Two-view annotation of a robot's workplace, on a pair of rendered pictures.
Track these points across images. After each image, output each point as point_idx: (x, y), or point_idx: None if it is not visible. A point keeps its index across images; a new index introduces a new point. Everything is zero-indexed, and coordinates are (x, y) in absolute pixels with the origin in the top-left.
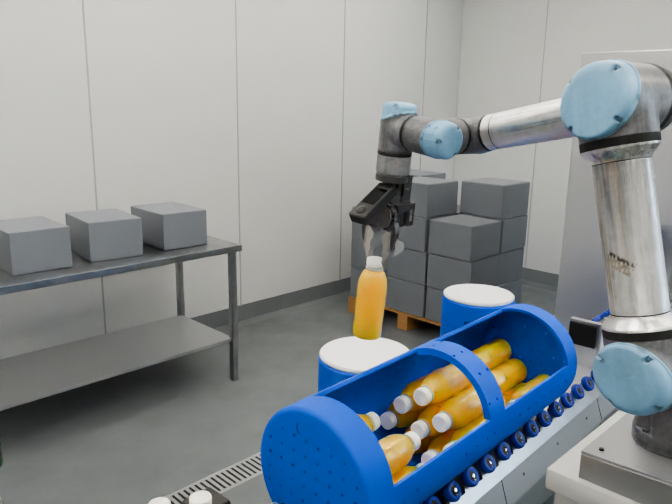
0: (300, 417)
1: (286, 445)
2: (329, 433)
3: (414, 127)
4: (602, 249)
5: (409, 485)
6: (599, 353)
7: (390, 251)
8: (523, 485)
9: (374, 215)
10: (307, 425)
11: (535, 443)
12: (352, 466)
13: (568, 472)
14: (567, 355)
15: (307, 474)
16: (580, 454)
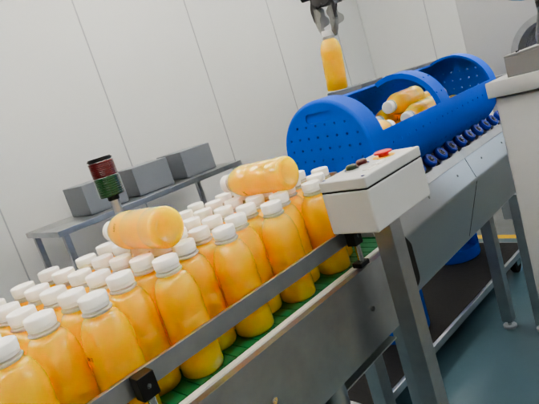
0: (305, 111)
1: (303, 139)
2: (328, 107)
3: None
4: None
5: (394, 131)
6: None
7: (334, 18)
8: (484, 165)
9: None
10: (312, 113)
11: (484, 139)
12: (350, 118)
13: (500, 79)
14: (486, 72)
15: (322, 149)
16: (506, 75)
